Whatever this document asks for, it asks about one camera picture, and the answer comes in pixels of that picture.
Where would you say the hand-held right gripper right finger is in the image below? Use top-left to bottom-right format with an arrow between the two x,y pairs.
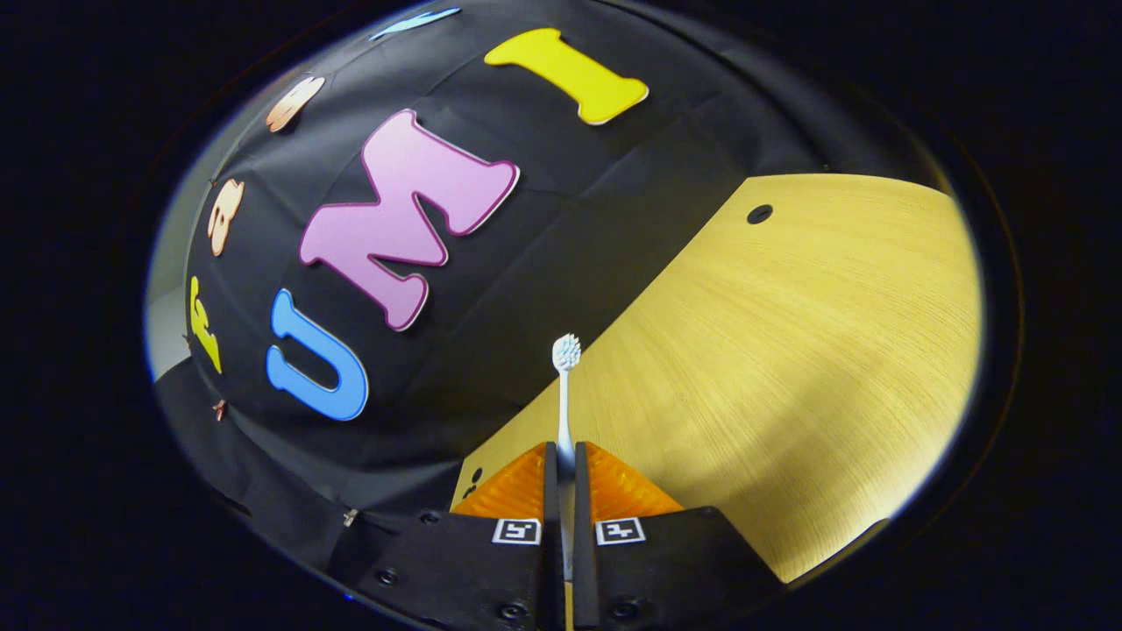
574,441 -> 788,631

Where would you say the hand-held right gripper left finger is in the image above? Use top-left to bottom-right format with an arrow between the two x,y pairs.
355,441 -> 563,631

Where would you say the light blue toothbrush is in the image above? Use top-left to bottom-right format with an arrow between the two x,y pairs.
550,333 -> 584,584

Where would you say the wooden desktop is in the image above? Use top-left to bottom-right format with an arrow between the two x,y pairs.
450,173 -> 984,585

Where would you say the black backdrop cloth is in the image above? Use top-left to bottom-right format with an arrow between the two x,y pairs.
153,0 -> 952,597

